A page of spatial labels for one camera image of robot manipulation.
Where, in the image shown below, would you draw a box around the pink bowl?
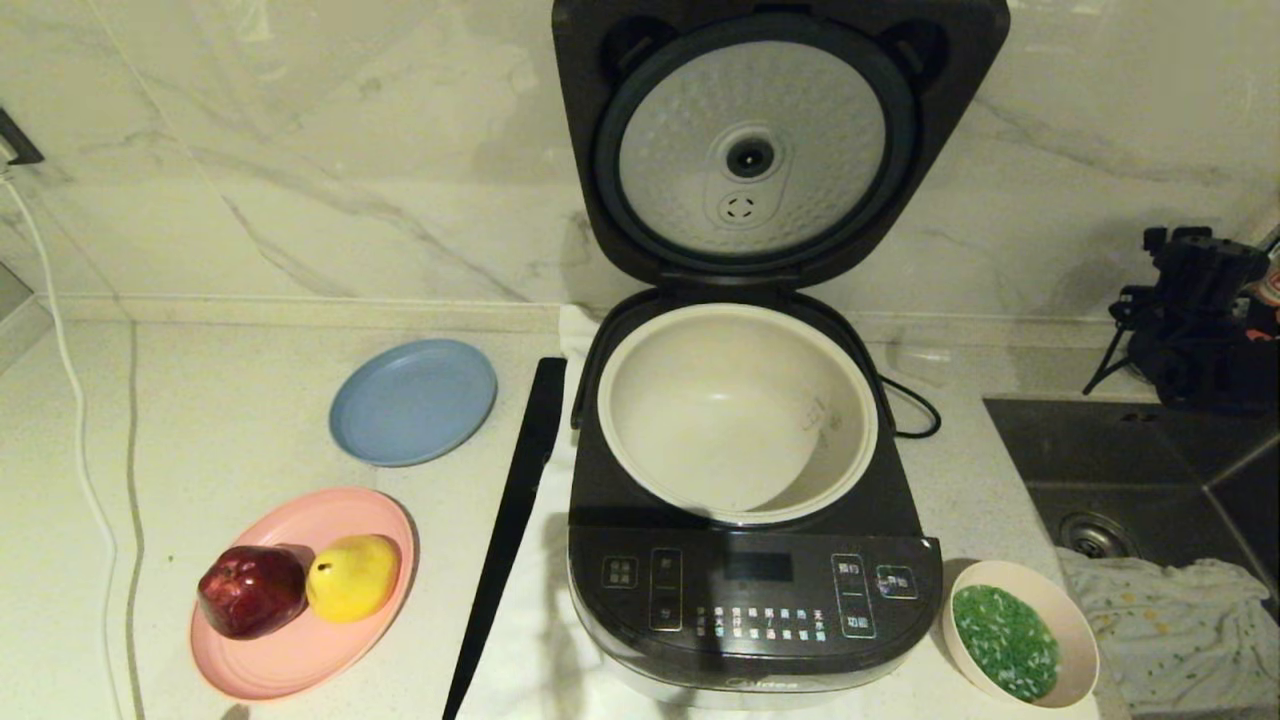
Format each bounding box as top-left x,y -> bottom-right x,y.
941,559 -> 1101,710

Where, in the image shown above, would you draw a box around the green grains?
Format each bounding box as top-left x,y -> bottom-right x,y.
951,585 -> 1061,701

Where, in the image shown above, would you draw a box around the black rice cooker lid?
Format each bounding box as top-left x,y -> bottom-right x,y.
551,0 -> 1012,293

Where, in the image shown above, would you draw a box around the white inner cooking pot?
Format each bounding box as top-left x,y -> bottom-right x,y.
597,303 -> 880,527

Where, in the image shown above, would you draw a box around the black rice cooker body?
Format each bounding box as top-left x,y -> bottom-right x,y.
566,288 -> 944,711

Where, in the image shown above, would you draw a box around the red yellow printed container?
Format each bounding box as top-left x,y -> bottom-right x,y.
1250,262 -> 1280,341

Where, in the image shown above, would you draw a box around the stainless steel sink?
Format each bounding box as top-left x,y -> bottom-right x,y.
983,397 -> 1280,720

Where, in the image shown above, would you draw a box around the round steel sink drain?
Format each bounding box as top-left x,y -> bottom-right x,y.
1058,510 -> 1141,561

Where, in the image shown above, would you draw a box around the white speckled cloth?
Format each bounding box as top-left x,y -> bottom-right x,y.
1055,545 -> 1276,716

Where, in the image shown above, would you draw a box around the long black flat bar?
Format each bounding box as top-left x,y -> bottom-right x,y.
441,357 -> 569,720

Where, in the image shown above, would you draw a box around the blue plate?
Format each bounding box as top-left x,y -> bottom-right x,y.
329,338 -> 499,468

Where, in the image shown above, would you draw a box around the yellow pear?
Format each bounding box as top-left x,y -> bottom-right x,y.
305,534 -> 402,624

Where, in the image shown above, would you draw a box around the pink plate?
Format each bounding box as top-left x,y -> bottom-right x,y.
190,487 -> 418,701

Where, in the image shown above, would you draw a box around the dark red apple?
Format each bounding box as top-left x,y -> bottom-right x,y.
197,545 -> 307,641

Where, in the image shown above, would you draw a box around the black power cable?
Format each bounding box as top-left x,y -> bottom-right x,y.
875,372 -> 943,441

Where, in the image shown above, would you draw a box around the white cable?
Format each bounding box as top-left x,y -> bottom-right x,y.
0,170 -> 129,720

